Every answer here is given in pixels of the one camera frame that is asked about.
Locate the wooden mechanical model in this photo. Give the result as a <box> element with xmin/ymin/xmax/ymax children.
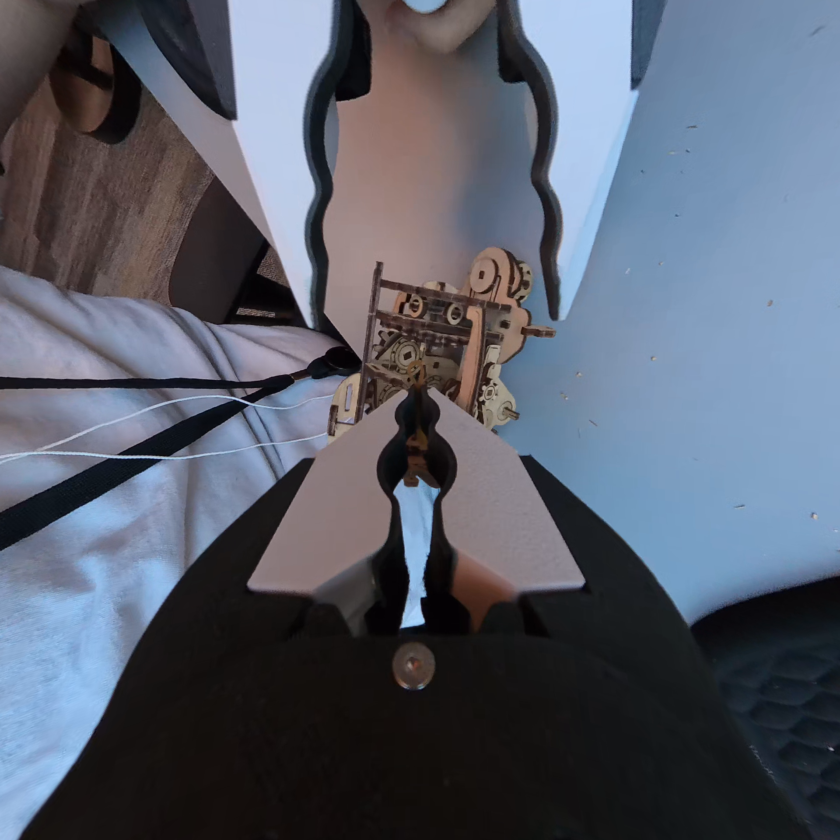
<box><xmin>326</xmin><ymin>246</ymin><xmax>557</xmax><ymax>488</ymax></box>

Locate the person's left hand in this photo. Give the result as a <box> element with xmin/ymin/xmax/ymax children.
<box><xmin>384</xmin><ymin>0</ymin><xmax>492</xmax><ymax>55</ymax></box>

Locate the white string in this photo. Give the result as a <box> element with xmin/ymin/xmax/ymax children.
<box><xmin>0</xmin><ymin>394</ymin><xmax>342</xmax><ymax>468</ymax></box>

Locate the person's sandaled foot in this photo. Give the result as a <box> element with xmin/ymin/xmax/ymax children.
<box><xmin>49</xmin><ymin>33</ymin><xmax>143</xmax><ymax>143</ymax></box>

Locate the black cord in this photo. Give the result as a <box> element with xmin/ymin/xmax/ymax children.
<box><xmin>0</xmin><ymin>346</ymin><xmax>362</xmax><ymax>392</ymax></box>

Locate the white sweatshirt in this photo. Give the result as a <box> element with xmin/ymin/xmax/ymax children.
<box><xmin>0</xmin><ymin>264</ymin><xmax>368</xmax><ymax>840</ymax></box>

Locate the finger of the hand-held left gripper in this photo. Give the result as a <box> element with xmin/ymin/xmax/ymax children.
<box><xmin>493</xmin><ymin>0</ymin><xmax>643</xmax><ymax>324</ymax></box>
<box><xmin>226</xmin><ymin>0</ymin><xmax>374</xmax><ymax>332</ymax></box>

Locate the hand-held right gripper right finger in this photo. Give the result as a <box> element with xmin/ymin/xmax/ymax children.
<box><xmin>417</xmin><ymin>386</ymin><xmax>587</xmax><ymax>634</ymax></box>

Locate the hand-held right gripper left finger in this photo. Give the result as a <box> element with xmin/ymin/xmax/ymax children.
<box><xmin>246</xmin><ymin>386</ymin><xmax>421</xmax><ymax>634</ymax></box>

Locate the black strap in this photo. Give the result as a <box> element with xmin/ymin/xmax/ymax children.
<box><xmin>0</xmin><ymin>377</ymin><xmax>296</xmax><ymax>553</ymax></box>

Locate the grey desk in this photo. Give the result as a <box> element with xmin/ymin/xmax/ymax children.
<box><xmin>328</xmin><ymin>0</ymin><xmax>840</xmax><ymax>624</ymax></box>

